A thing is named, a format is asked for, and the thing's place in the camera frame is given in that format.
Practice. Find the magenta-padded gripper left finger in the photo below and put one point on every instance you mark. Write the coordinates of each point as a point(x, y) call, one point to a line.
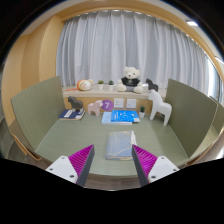
point(61, 166)

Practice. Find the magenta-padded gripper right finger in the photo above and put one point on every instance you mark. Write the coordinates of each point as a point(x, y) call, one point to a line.
point(163, 166)

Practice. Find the dark blue book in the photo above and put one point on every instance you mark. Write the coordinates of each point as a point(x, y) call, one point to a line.
point(70, 114)

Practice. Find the small potted plant white pot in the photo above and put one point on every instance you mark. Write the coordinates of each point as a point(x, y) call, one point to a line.
point(111, 87)
point(142, 114)
point(100, 86)

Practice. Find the large white wooden horse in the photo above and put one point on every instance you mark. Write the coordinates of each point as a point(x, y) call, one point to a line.
point(160, 106)

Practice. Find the green divider panel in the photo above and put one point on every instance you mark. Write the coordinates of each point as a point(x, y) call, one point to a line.
point(191, 113)
point(36, 110)
point(218, 115)

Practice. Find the bright blue book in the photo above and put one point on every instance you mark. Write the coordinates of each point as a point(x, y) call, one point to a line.
point(125, 116)

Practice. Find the dark grey wooden horse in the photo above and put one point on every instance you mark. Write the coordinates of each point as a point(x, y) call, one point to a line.
point(75, 102)

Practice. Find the pink wooden horse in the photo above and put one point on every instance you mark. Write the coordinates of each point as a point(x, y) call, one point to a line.
point(95, 108)

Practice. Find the purple round number sign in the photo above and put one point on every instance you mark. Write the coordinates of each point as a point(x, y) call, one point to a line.
point(107, 105)

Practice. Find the wooden ledge shelf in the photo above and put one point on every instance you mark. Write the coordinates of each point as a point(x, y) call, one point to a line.
point(100, 94)

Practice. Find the small black wooden horse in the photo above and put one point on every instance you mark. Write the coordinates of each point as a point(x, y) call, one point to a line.
point(151, 85)

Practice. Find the orange and white plush toy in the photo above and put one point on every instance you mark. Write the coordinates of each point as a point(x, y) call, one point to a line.
point(85, 85)

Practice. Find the white teddy bear black shirt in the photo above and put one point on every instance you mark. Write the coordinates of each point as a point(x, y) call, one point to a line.
point(130, 81)

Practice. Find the white pleated curtain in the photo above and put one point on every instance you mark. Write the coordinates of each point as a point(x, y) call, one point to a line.
point(116, 46)

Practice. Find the ceiling light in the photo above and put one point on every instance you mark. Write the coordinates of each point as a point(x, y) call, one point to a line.
point(192, 23)

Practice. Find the white wall socket plate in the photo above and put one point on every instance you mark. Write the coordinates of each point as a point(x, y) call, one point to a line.
point(131, 103)
point(119, 103)

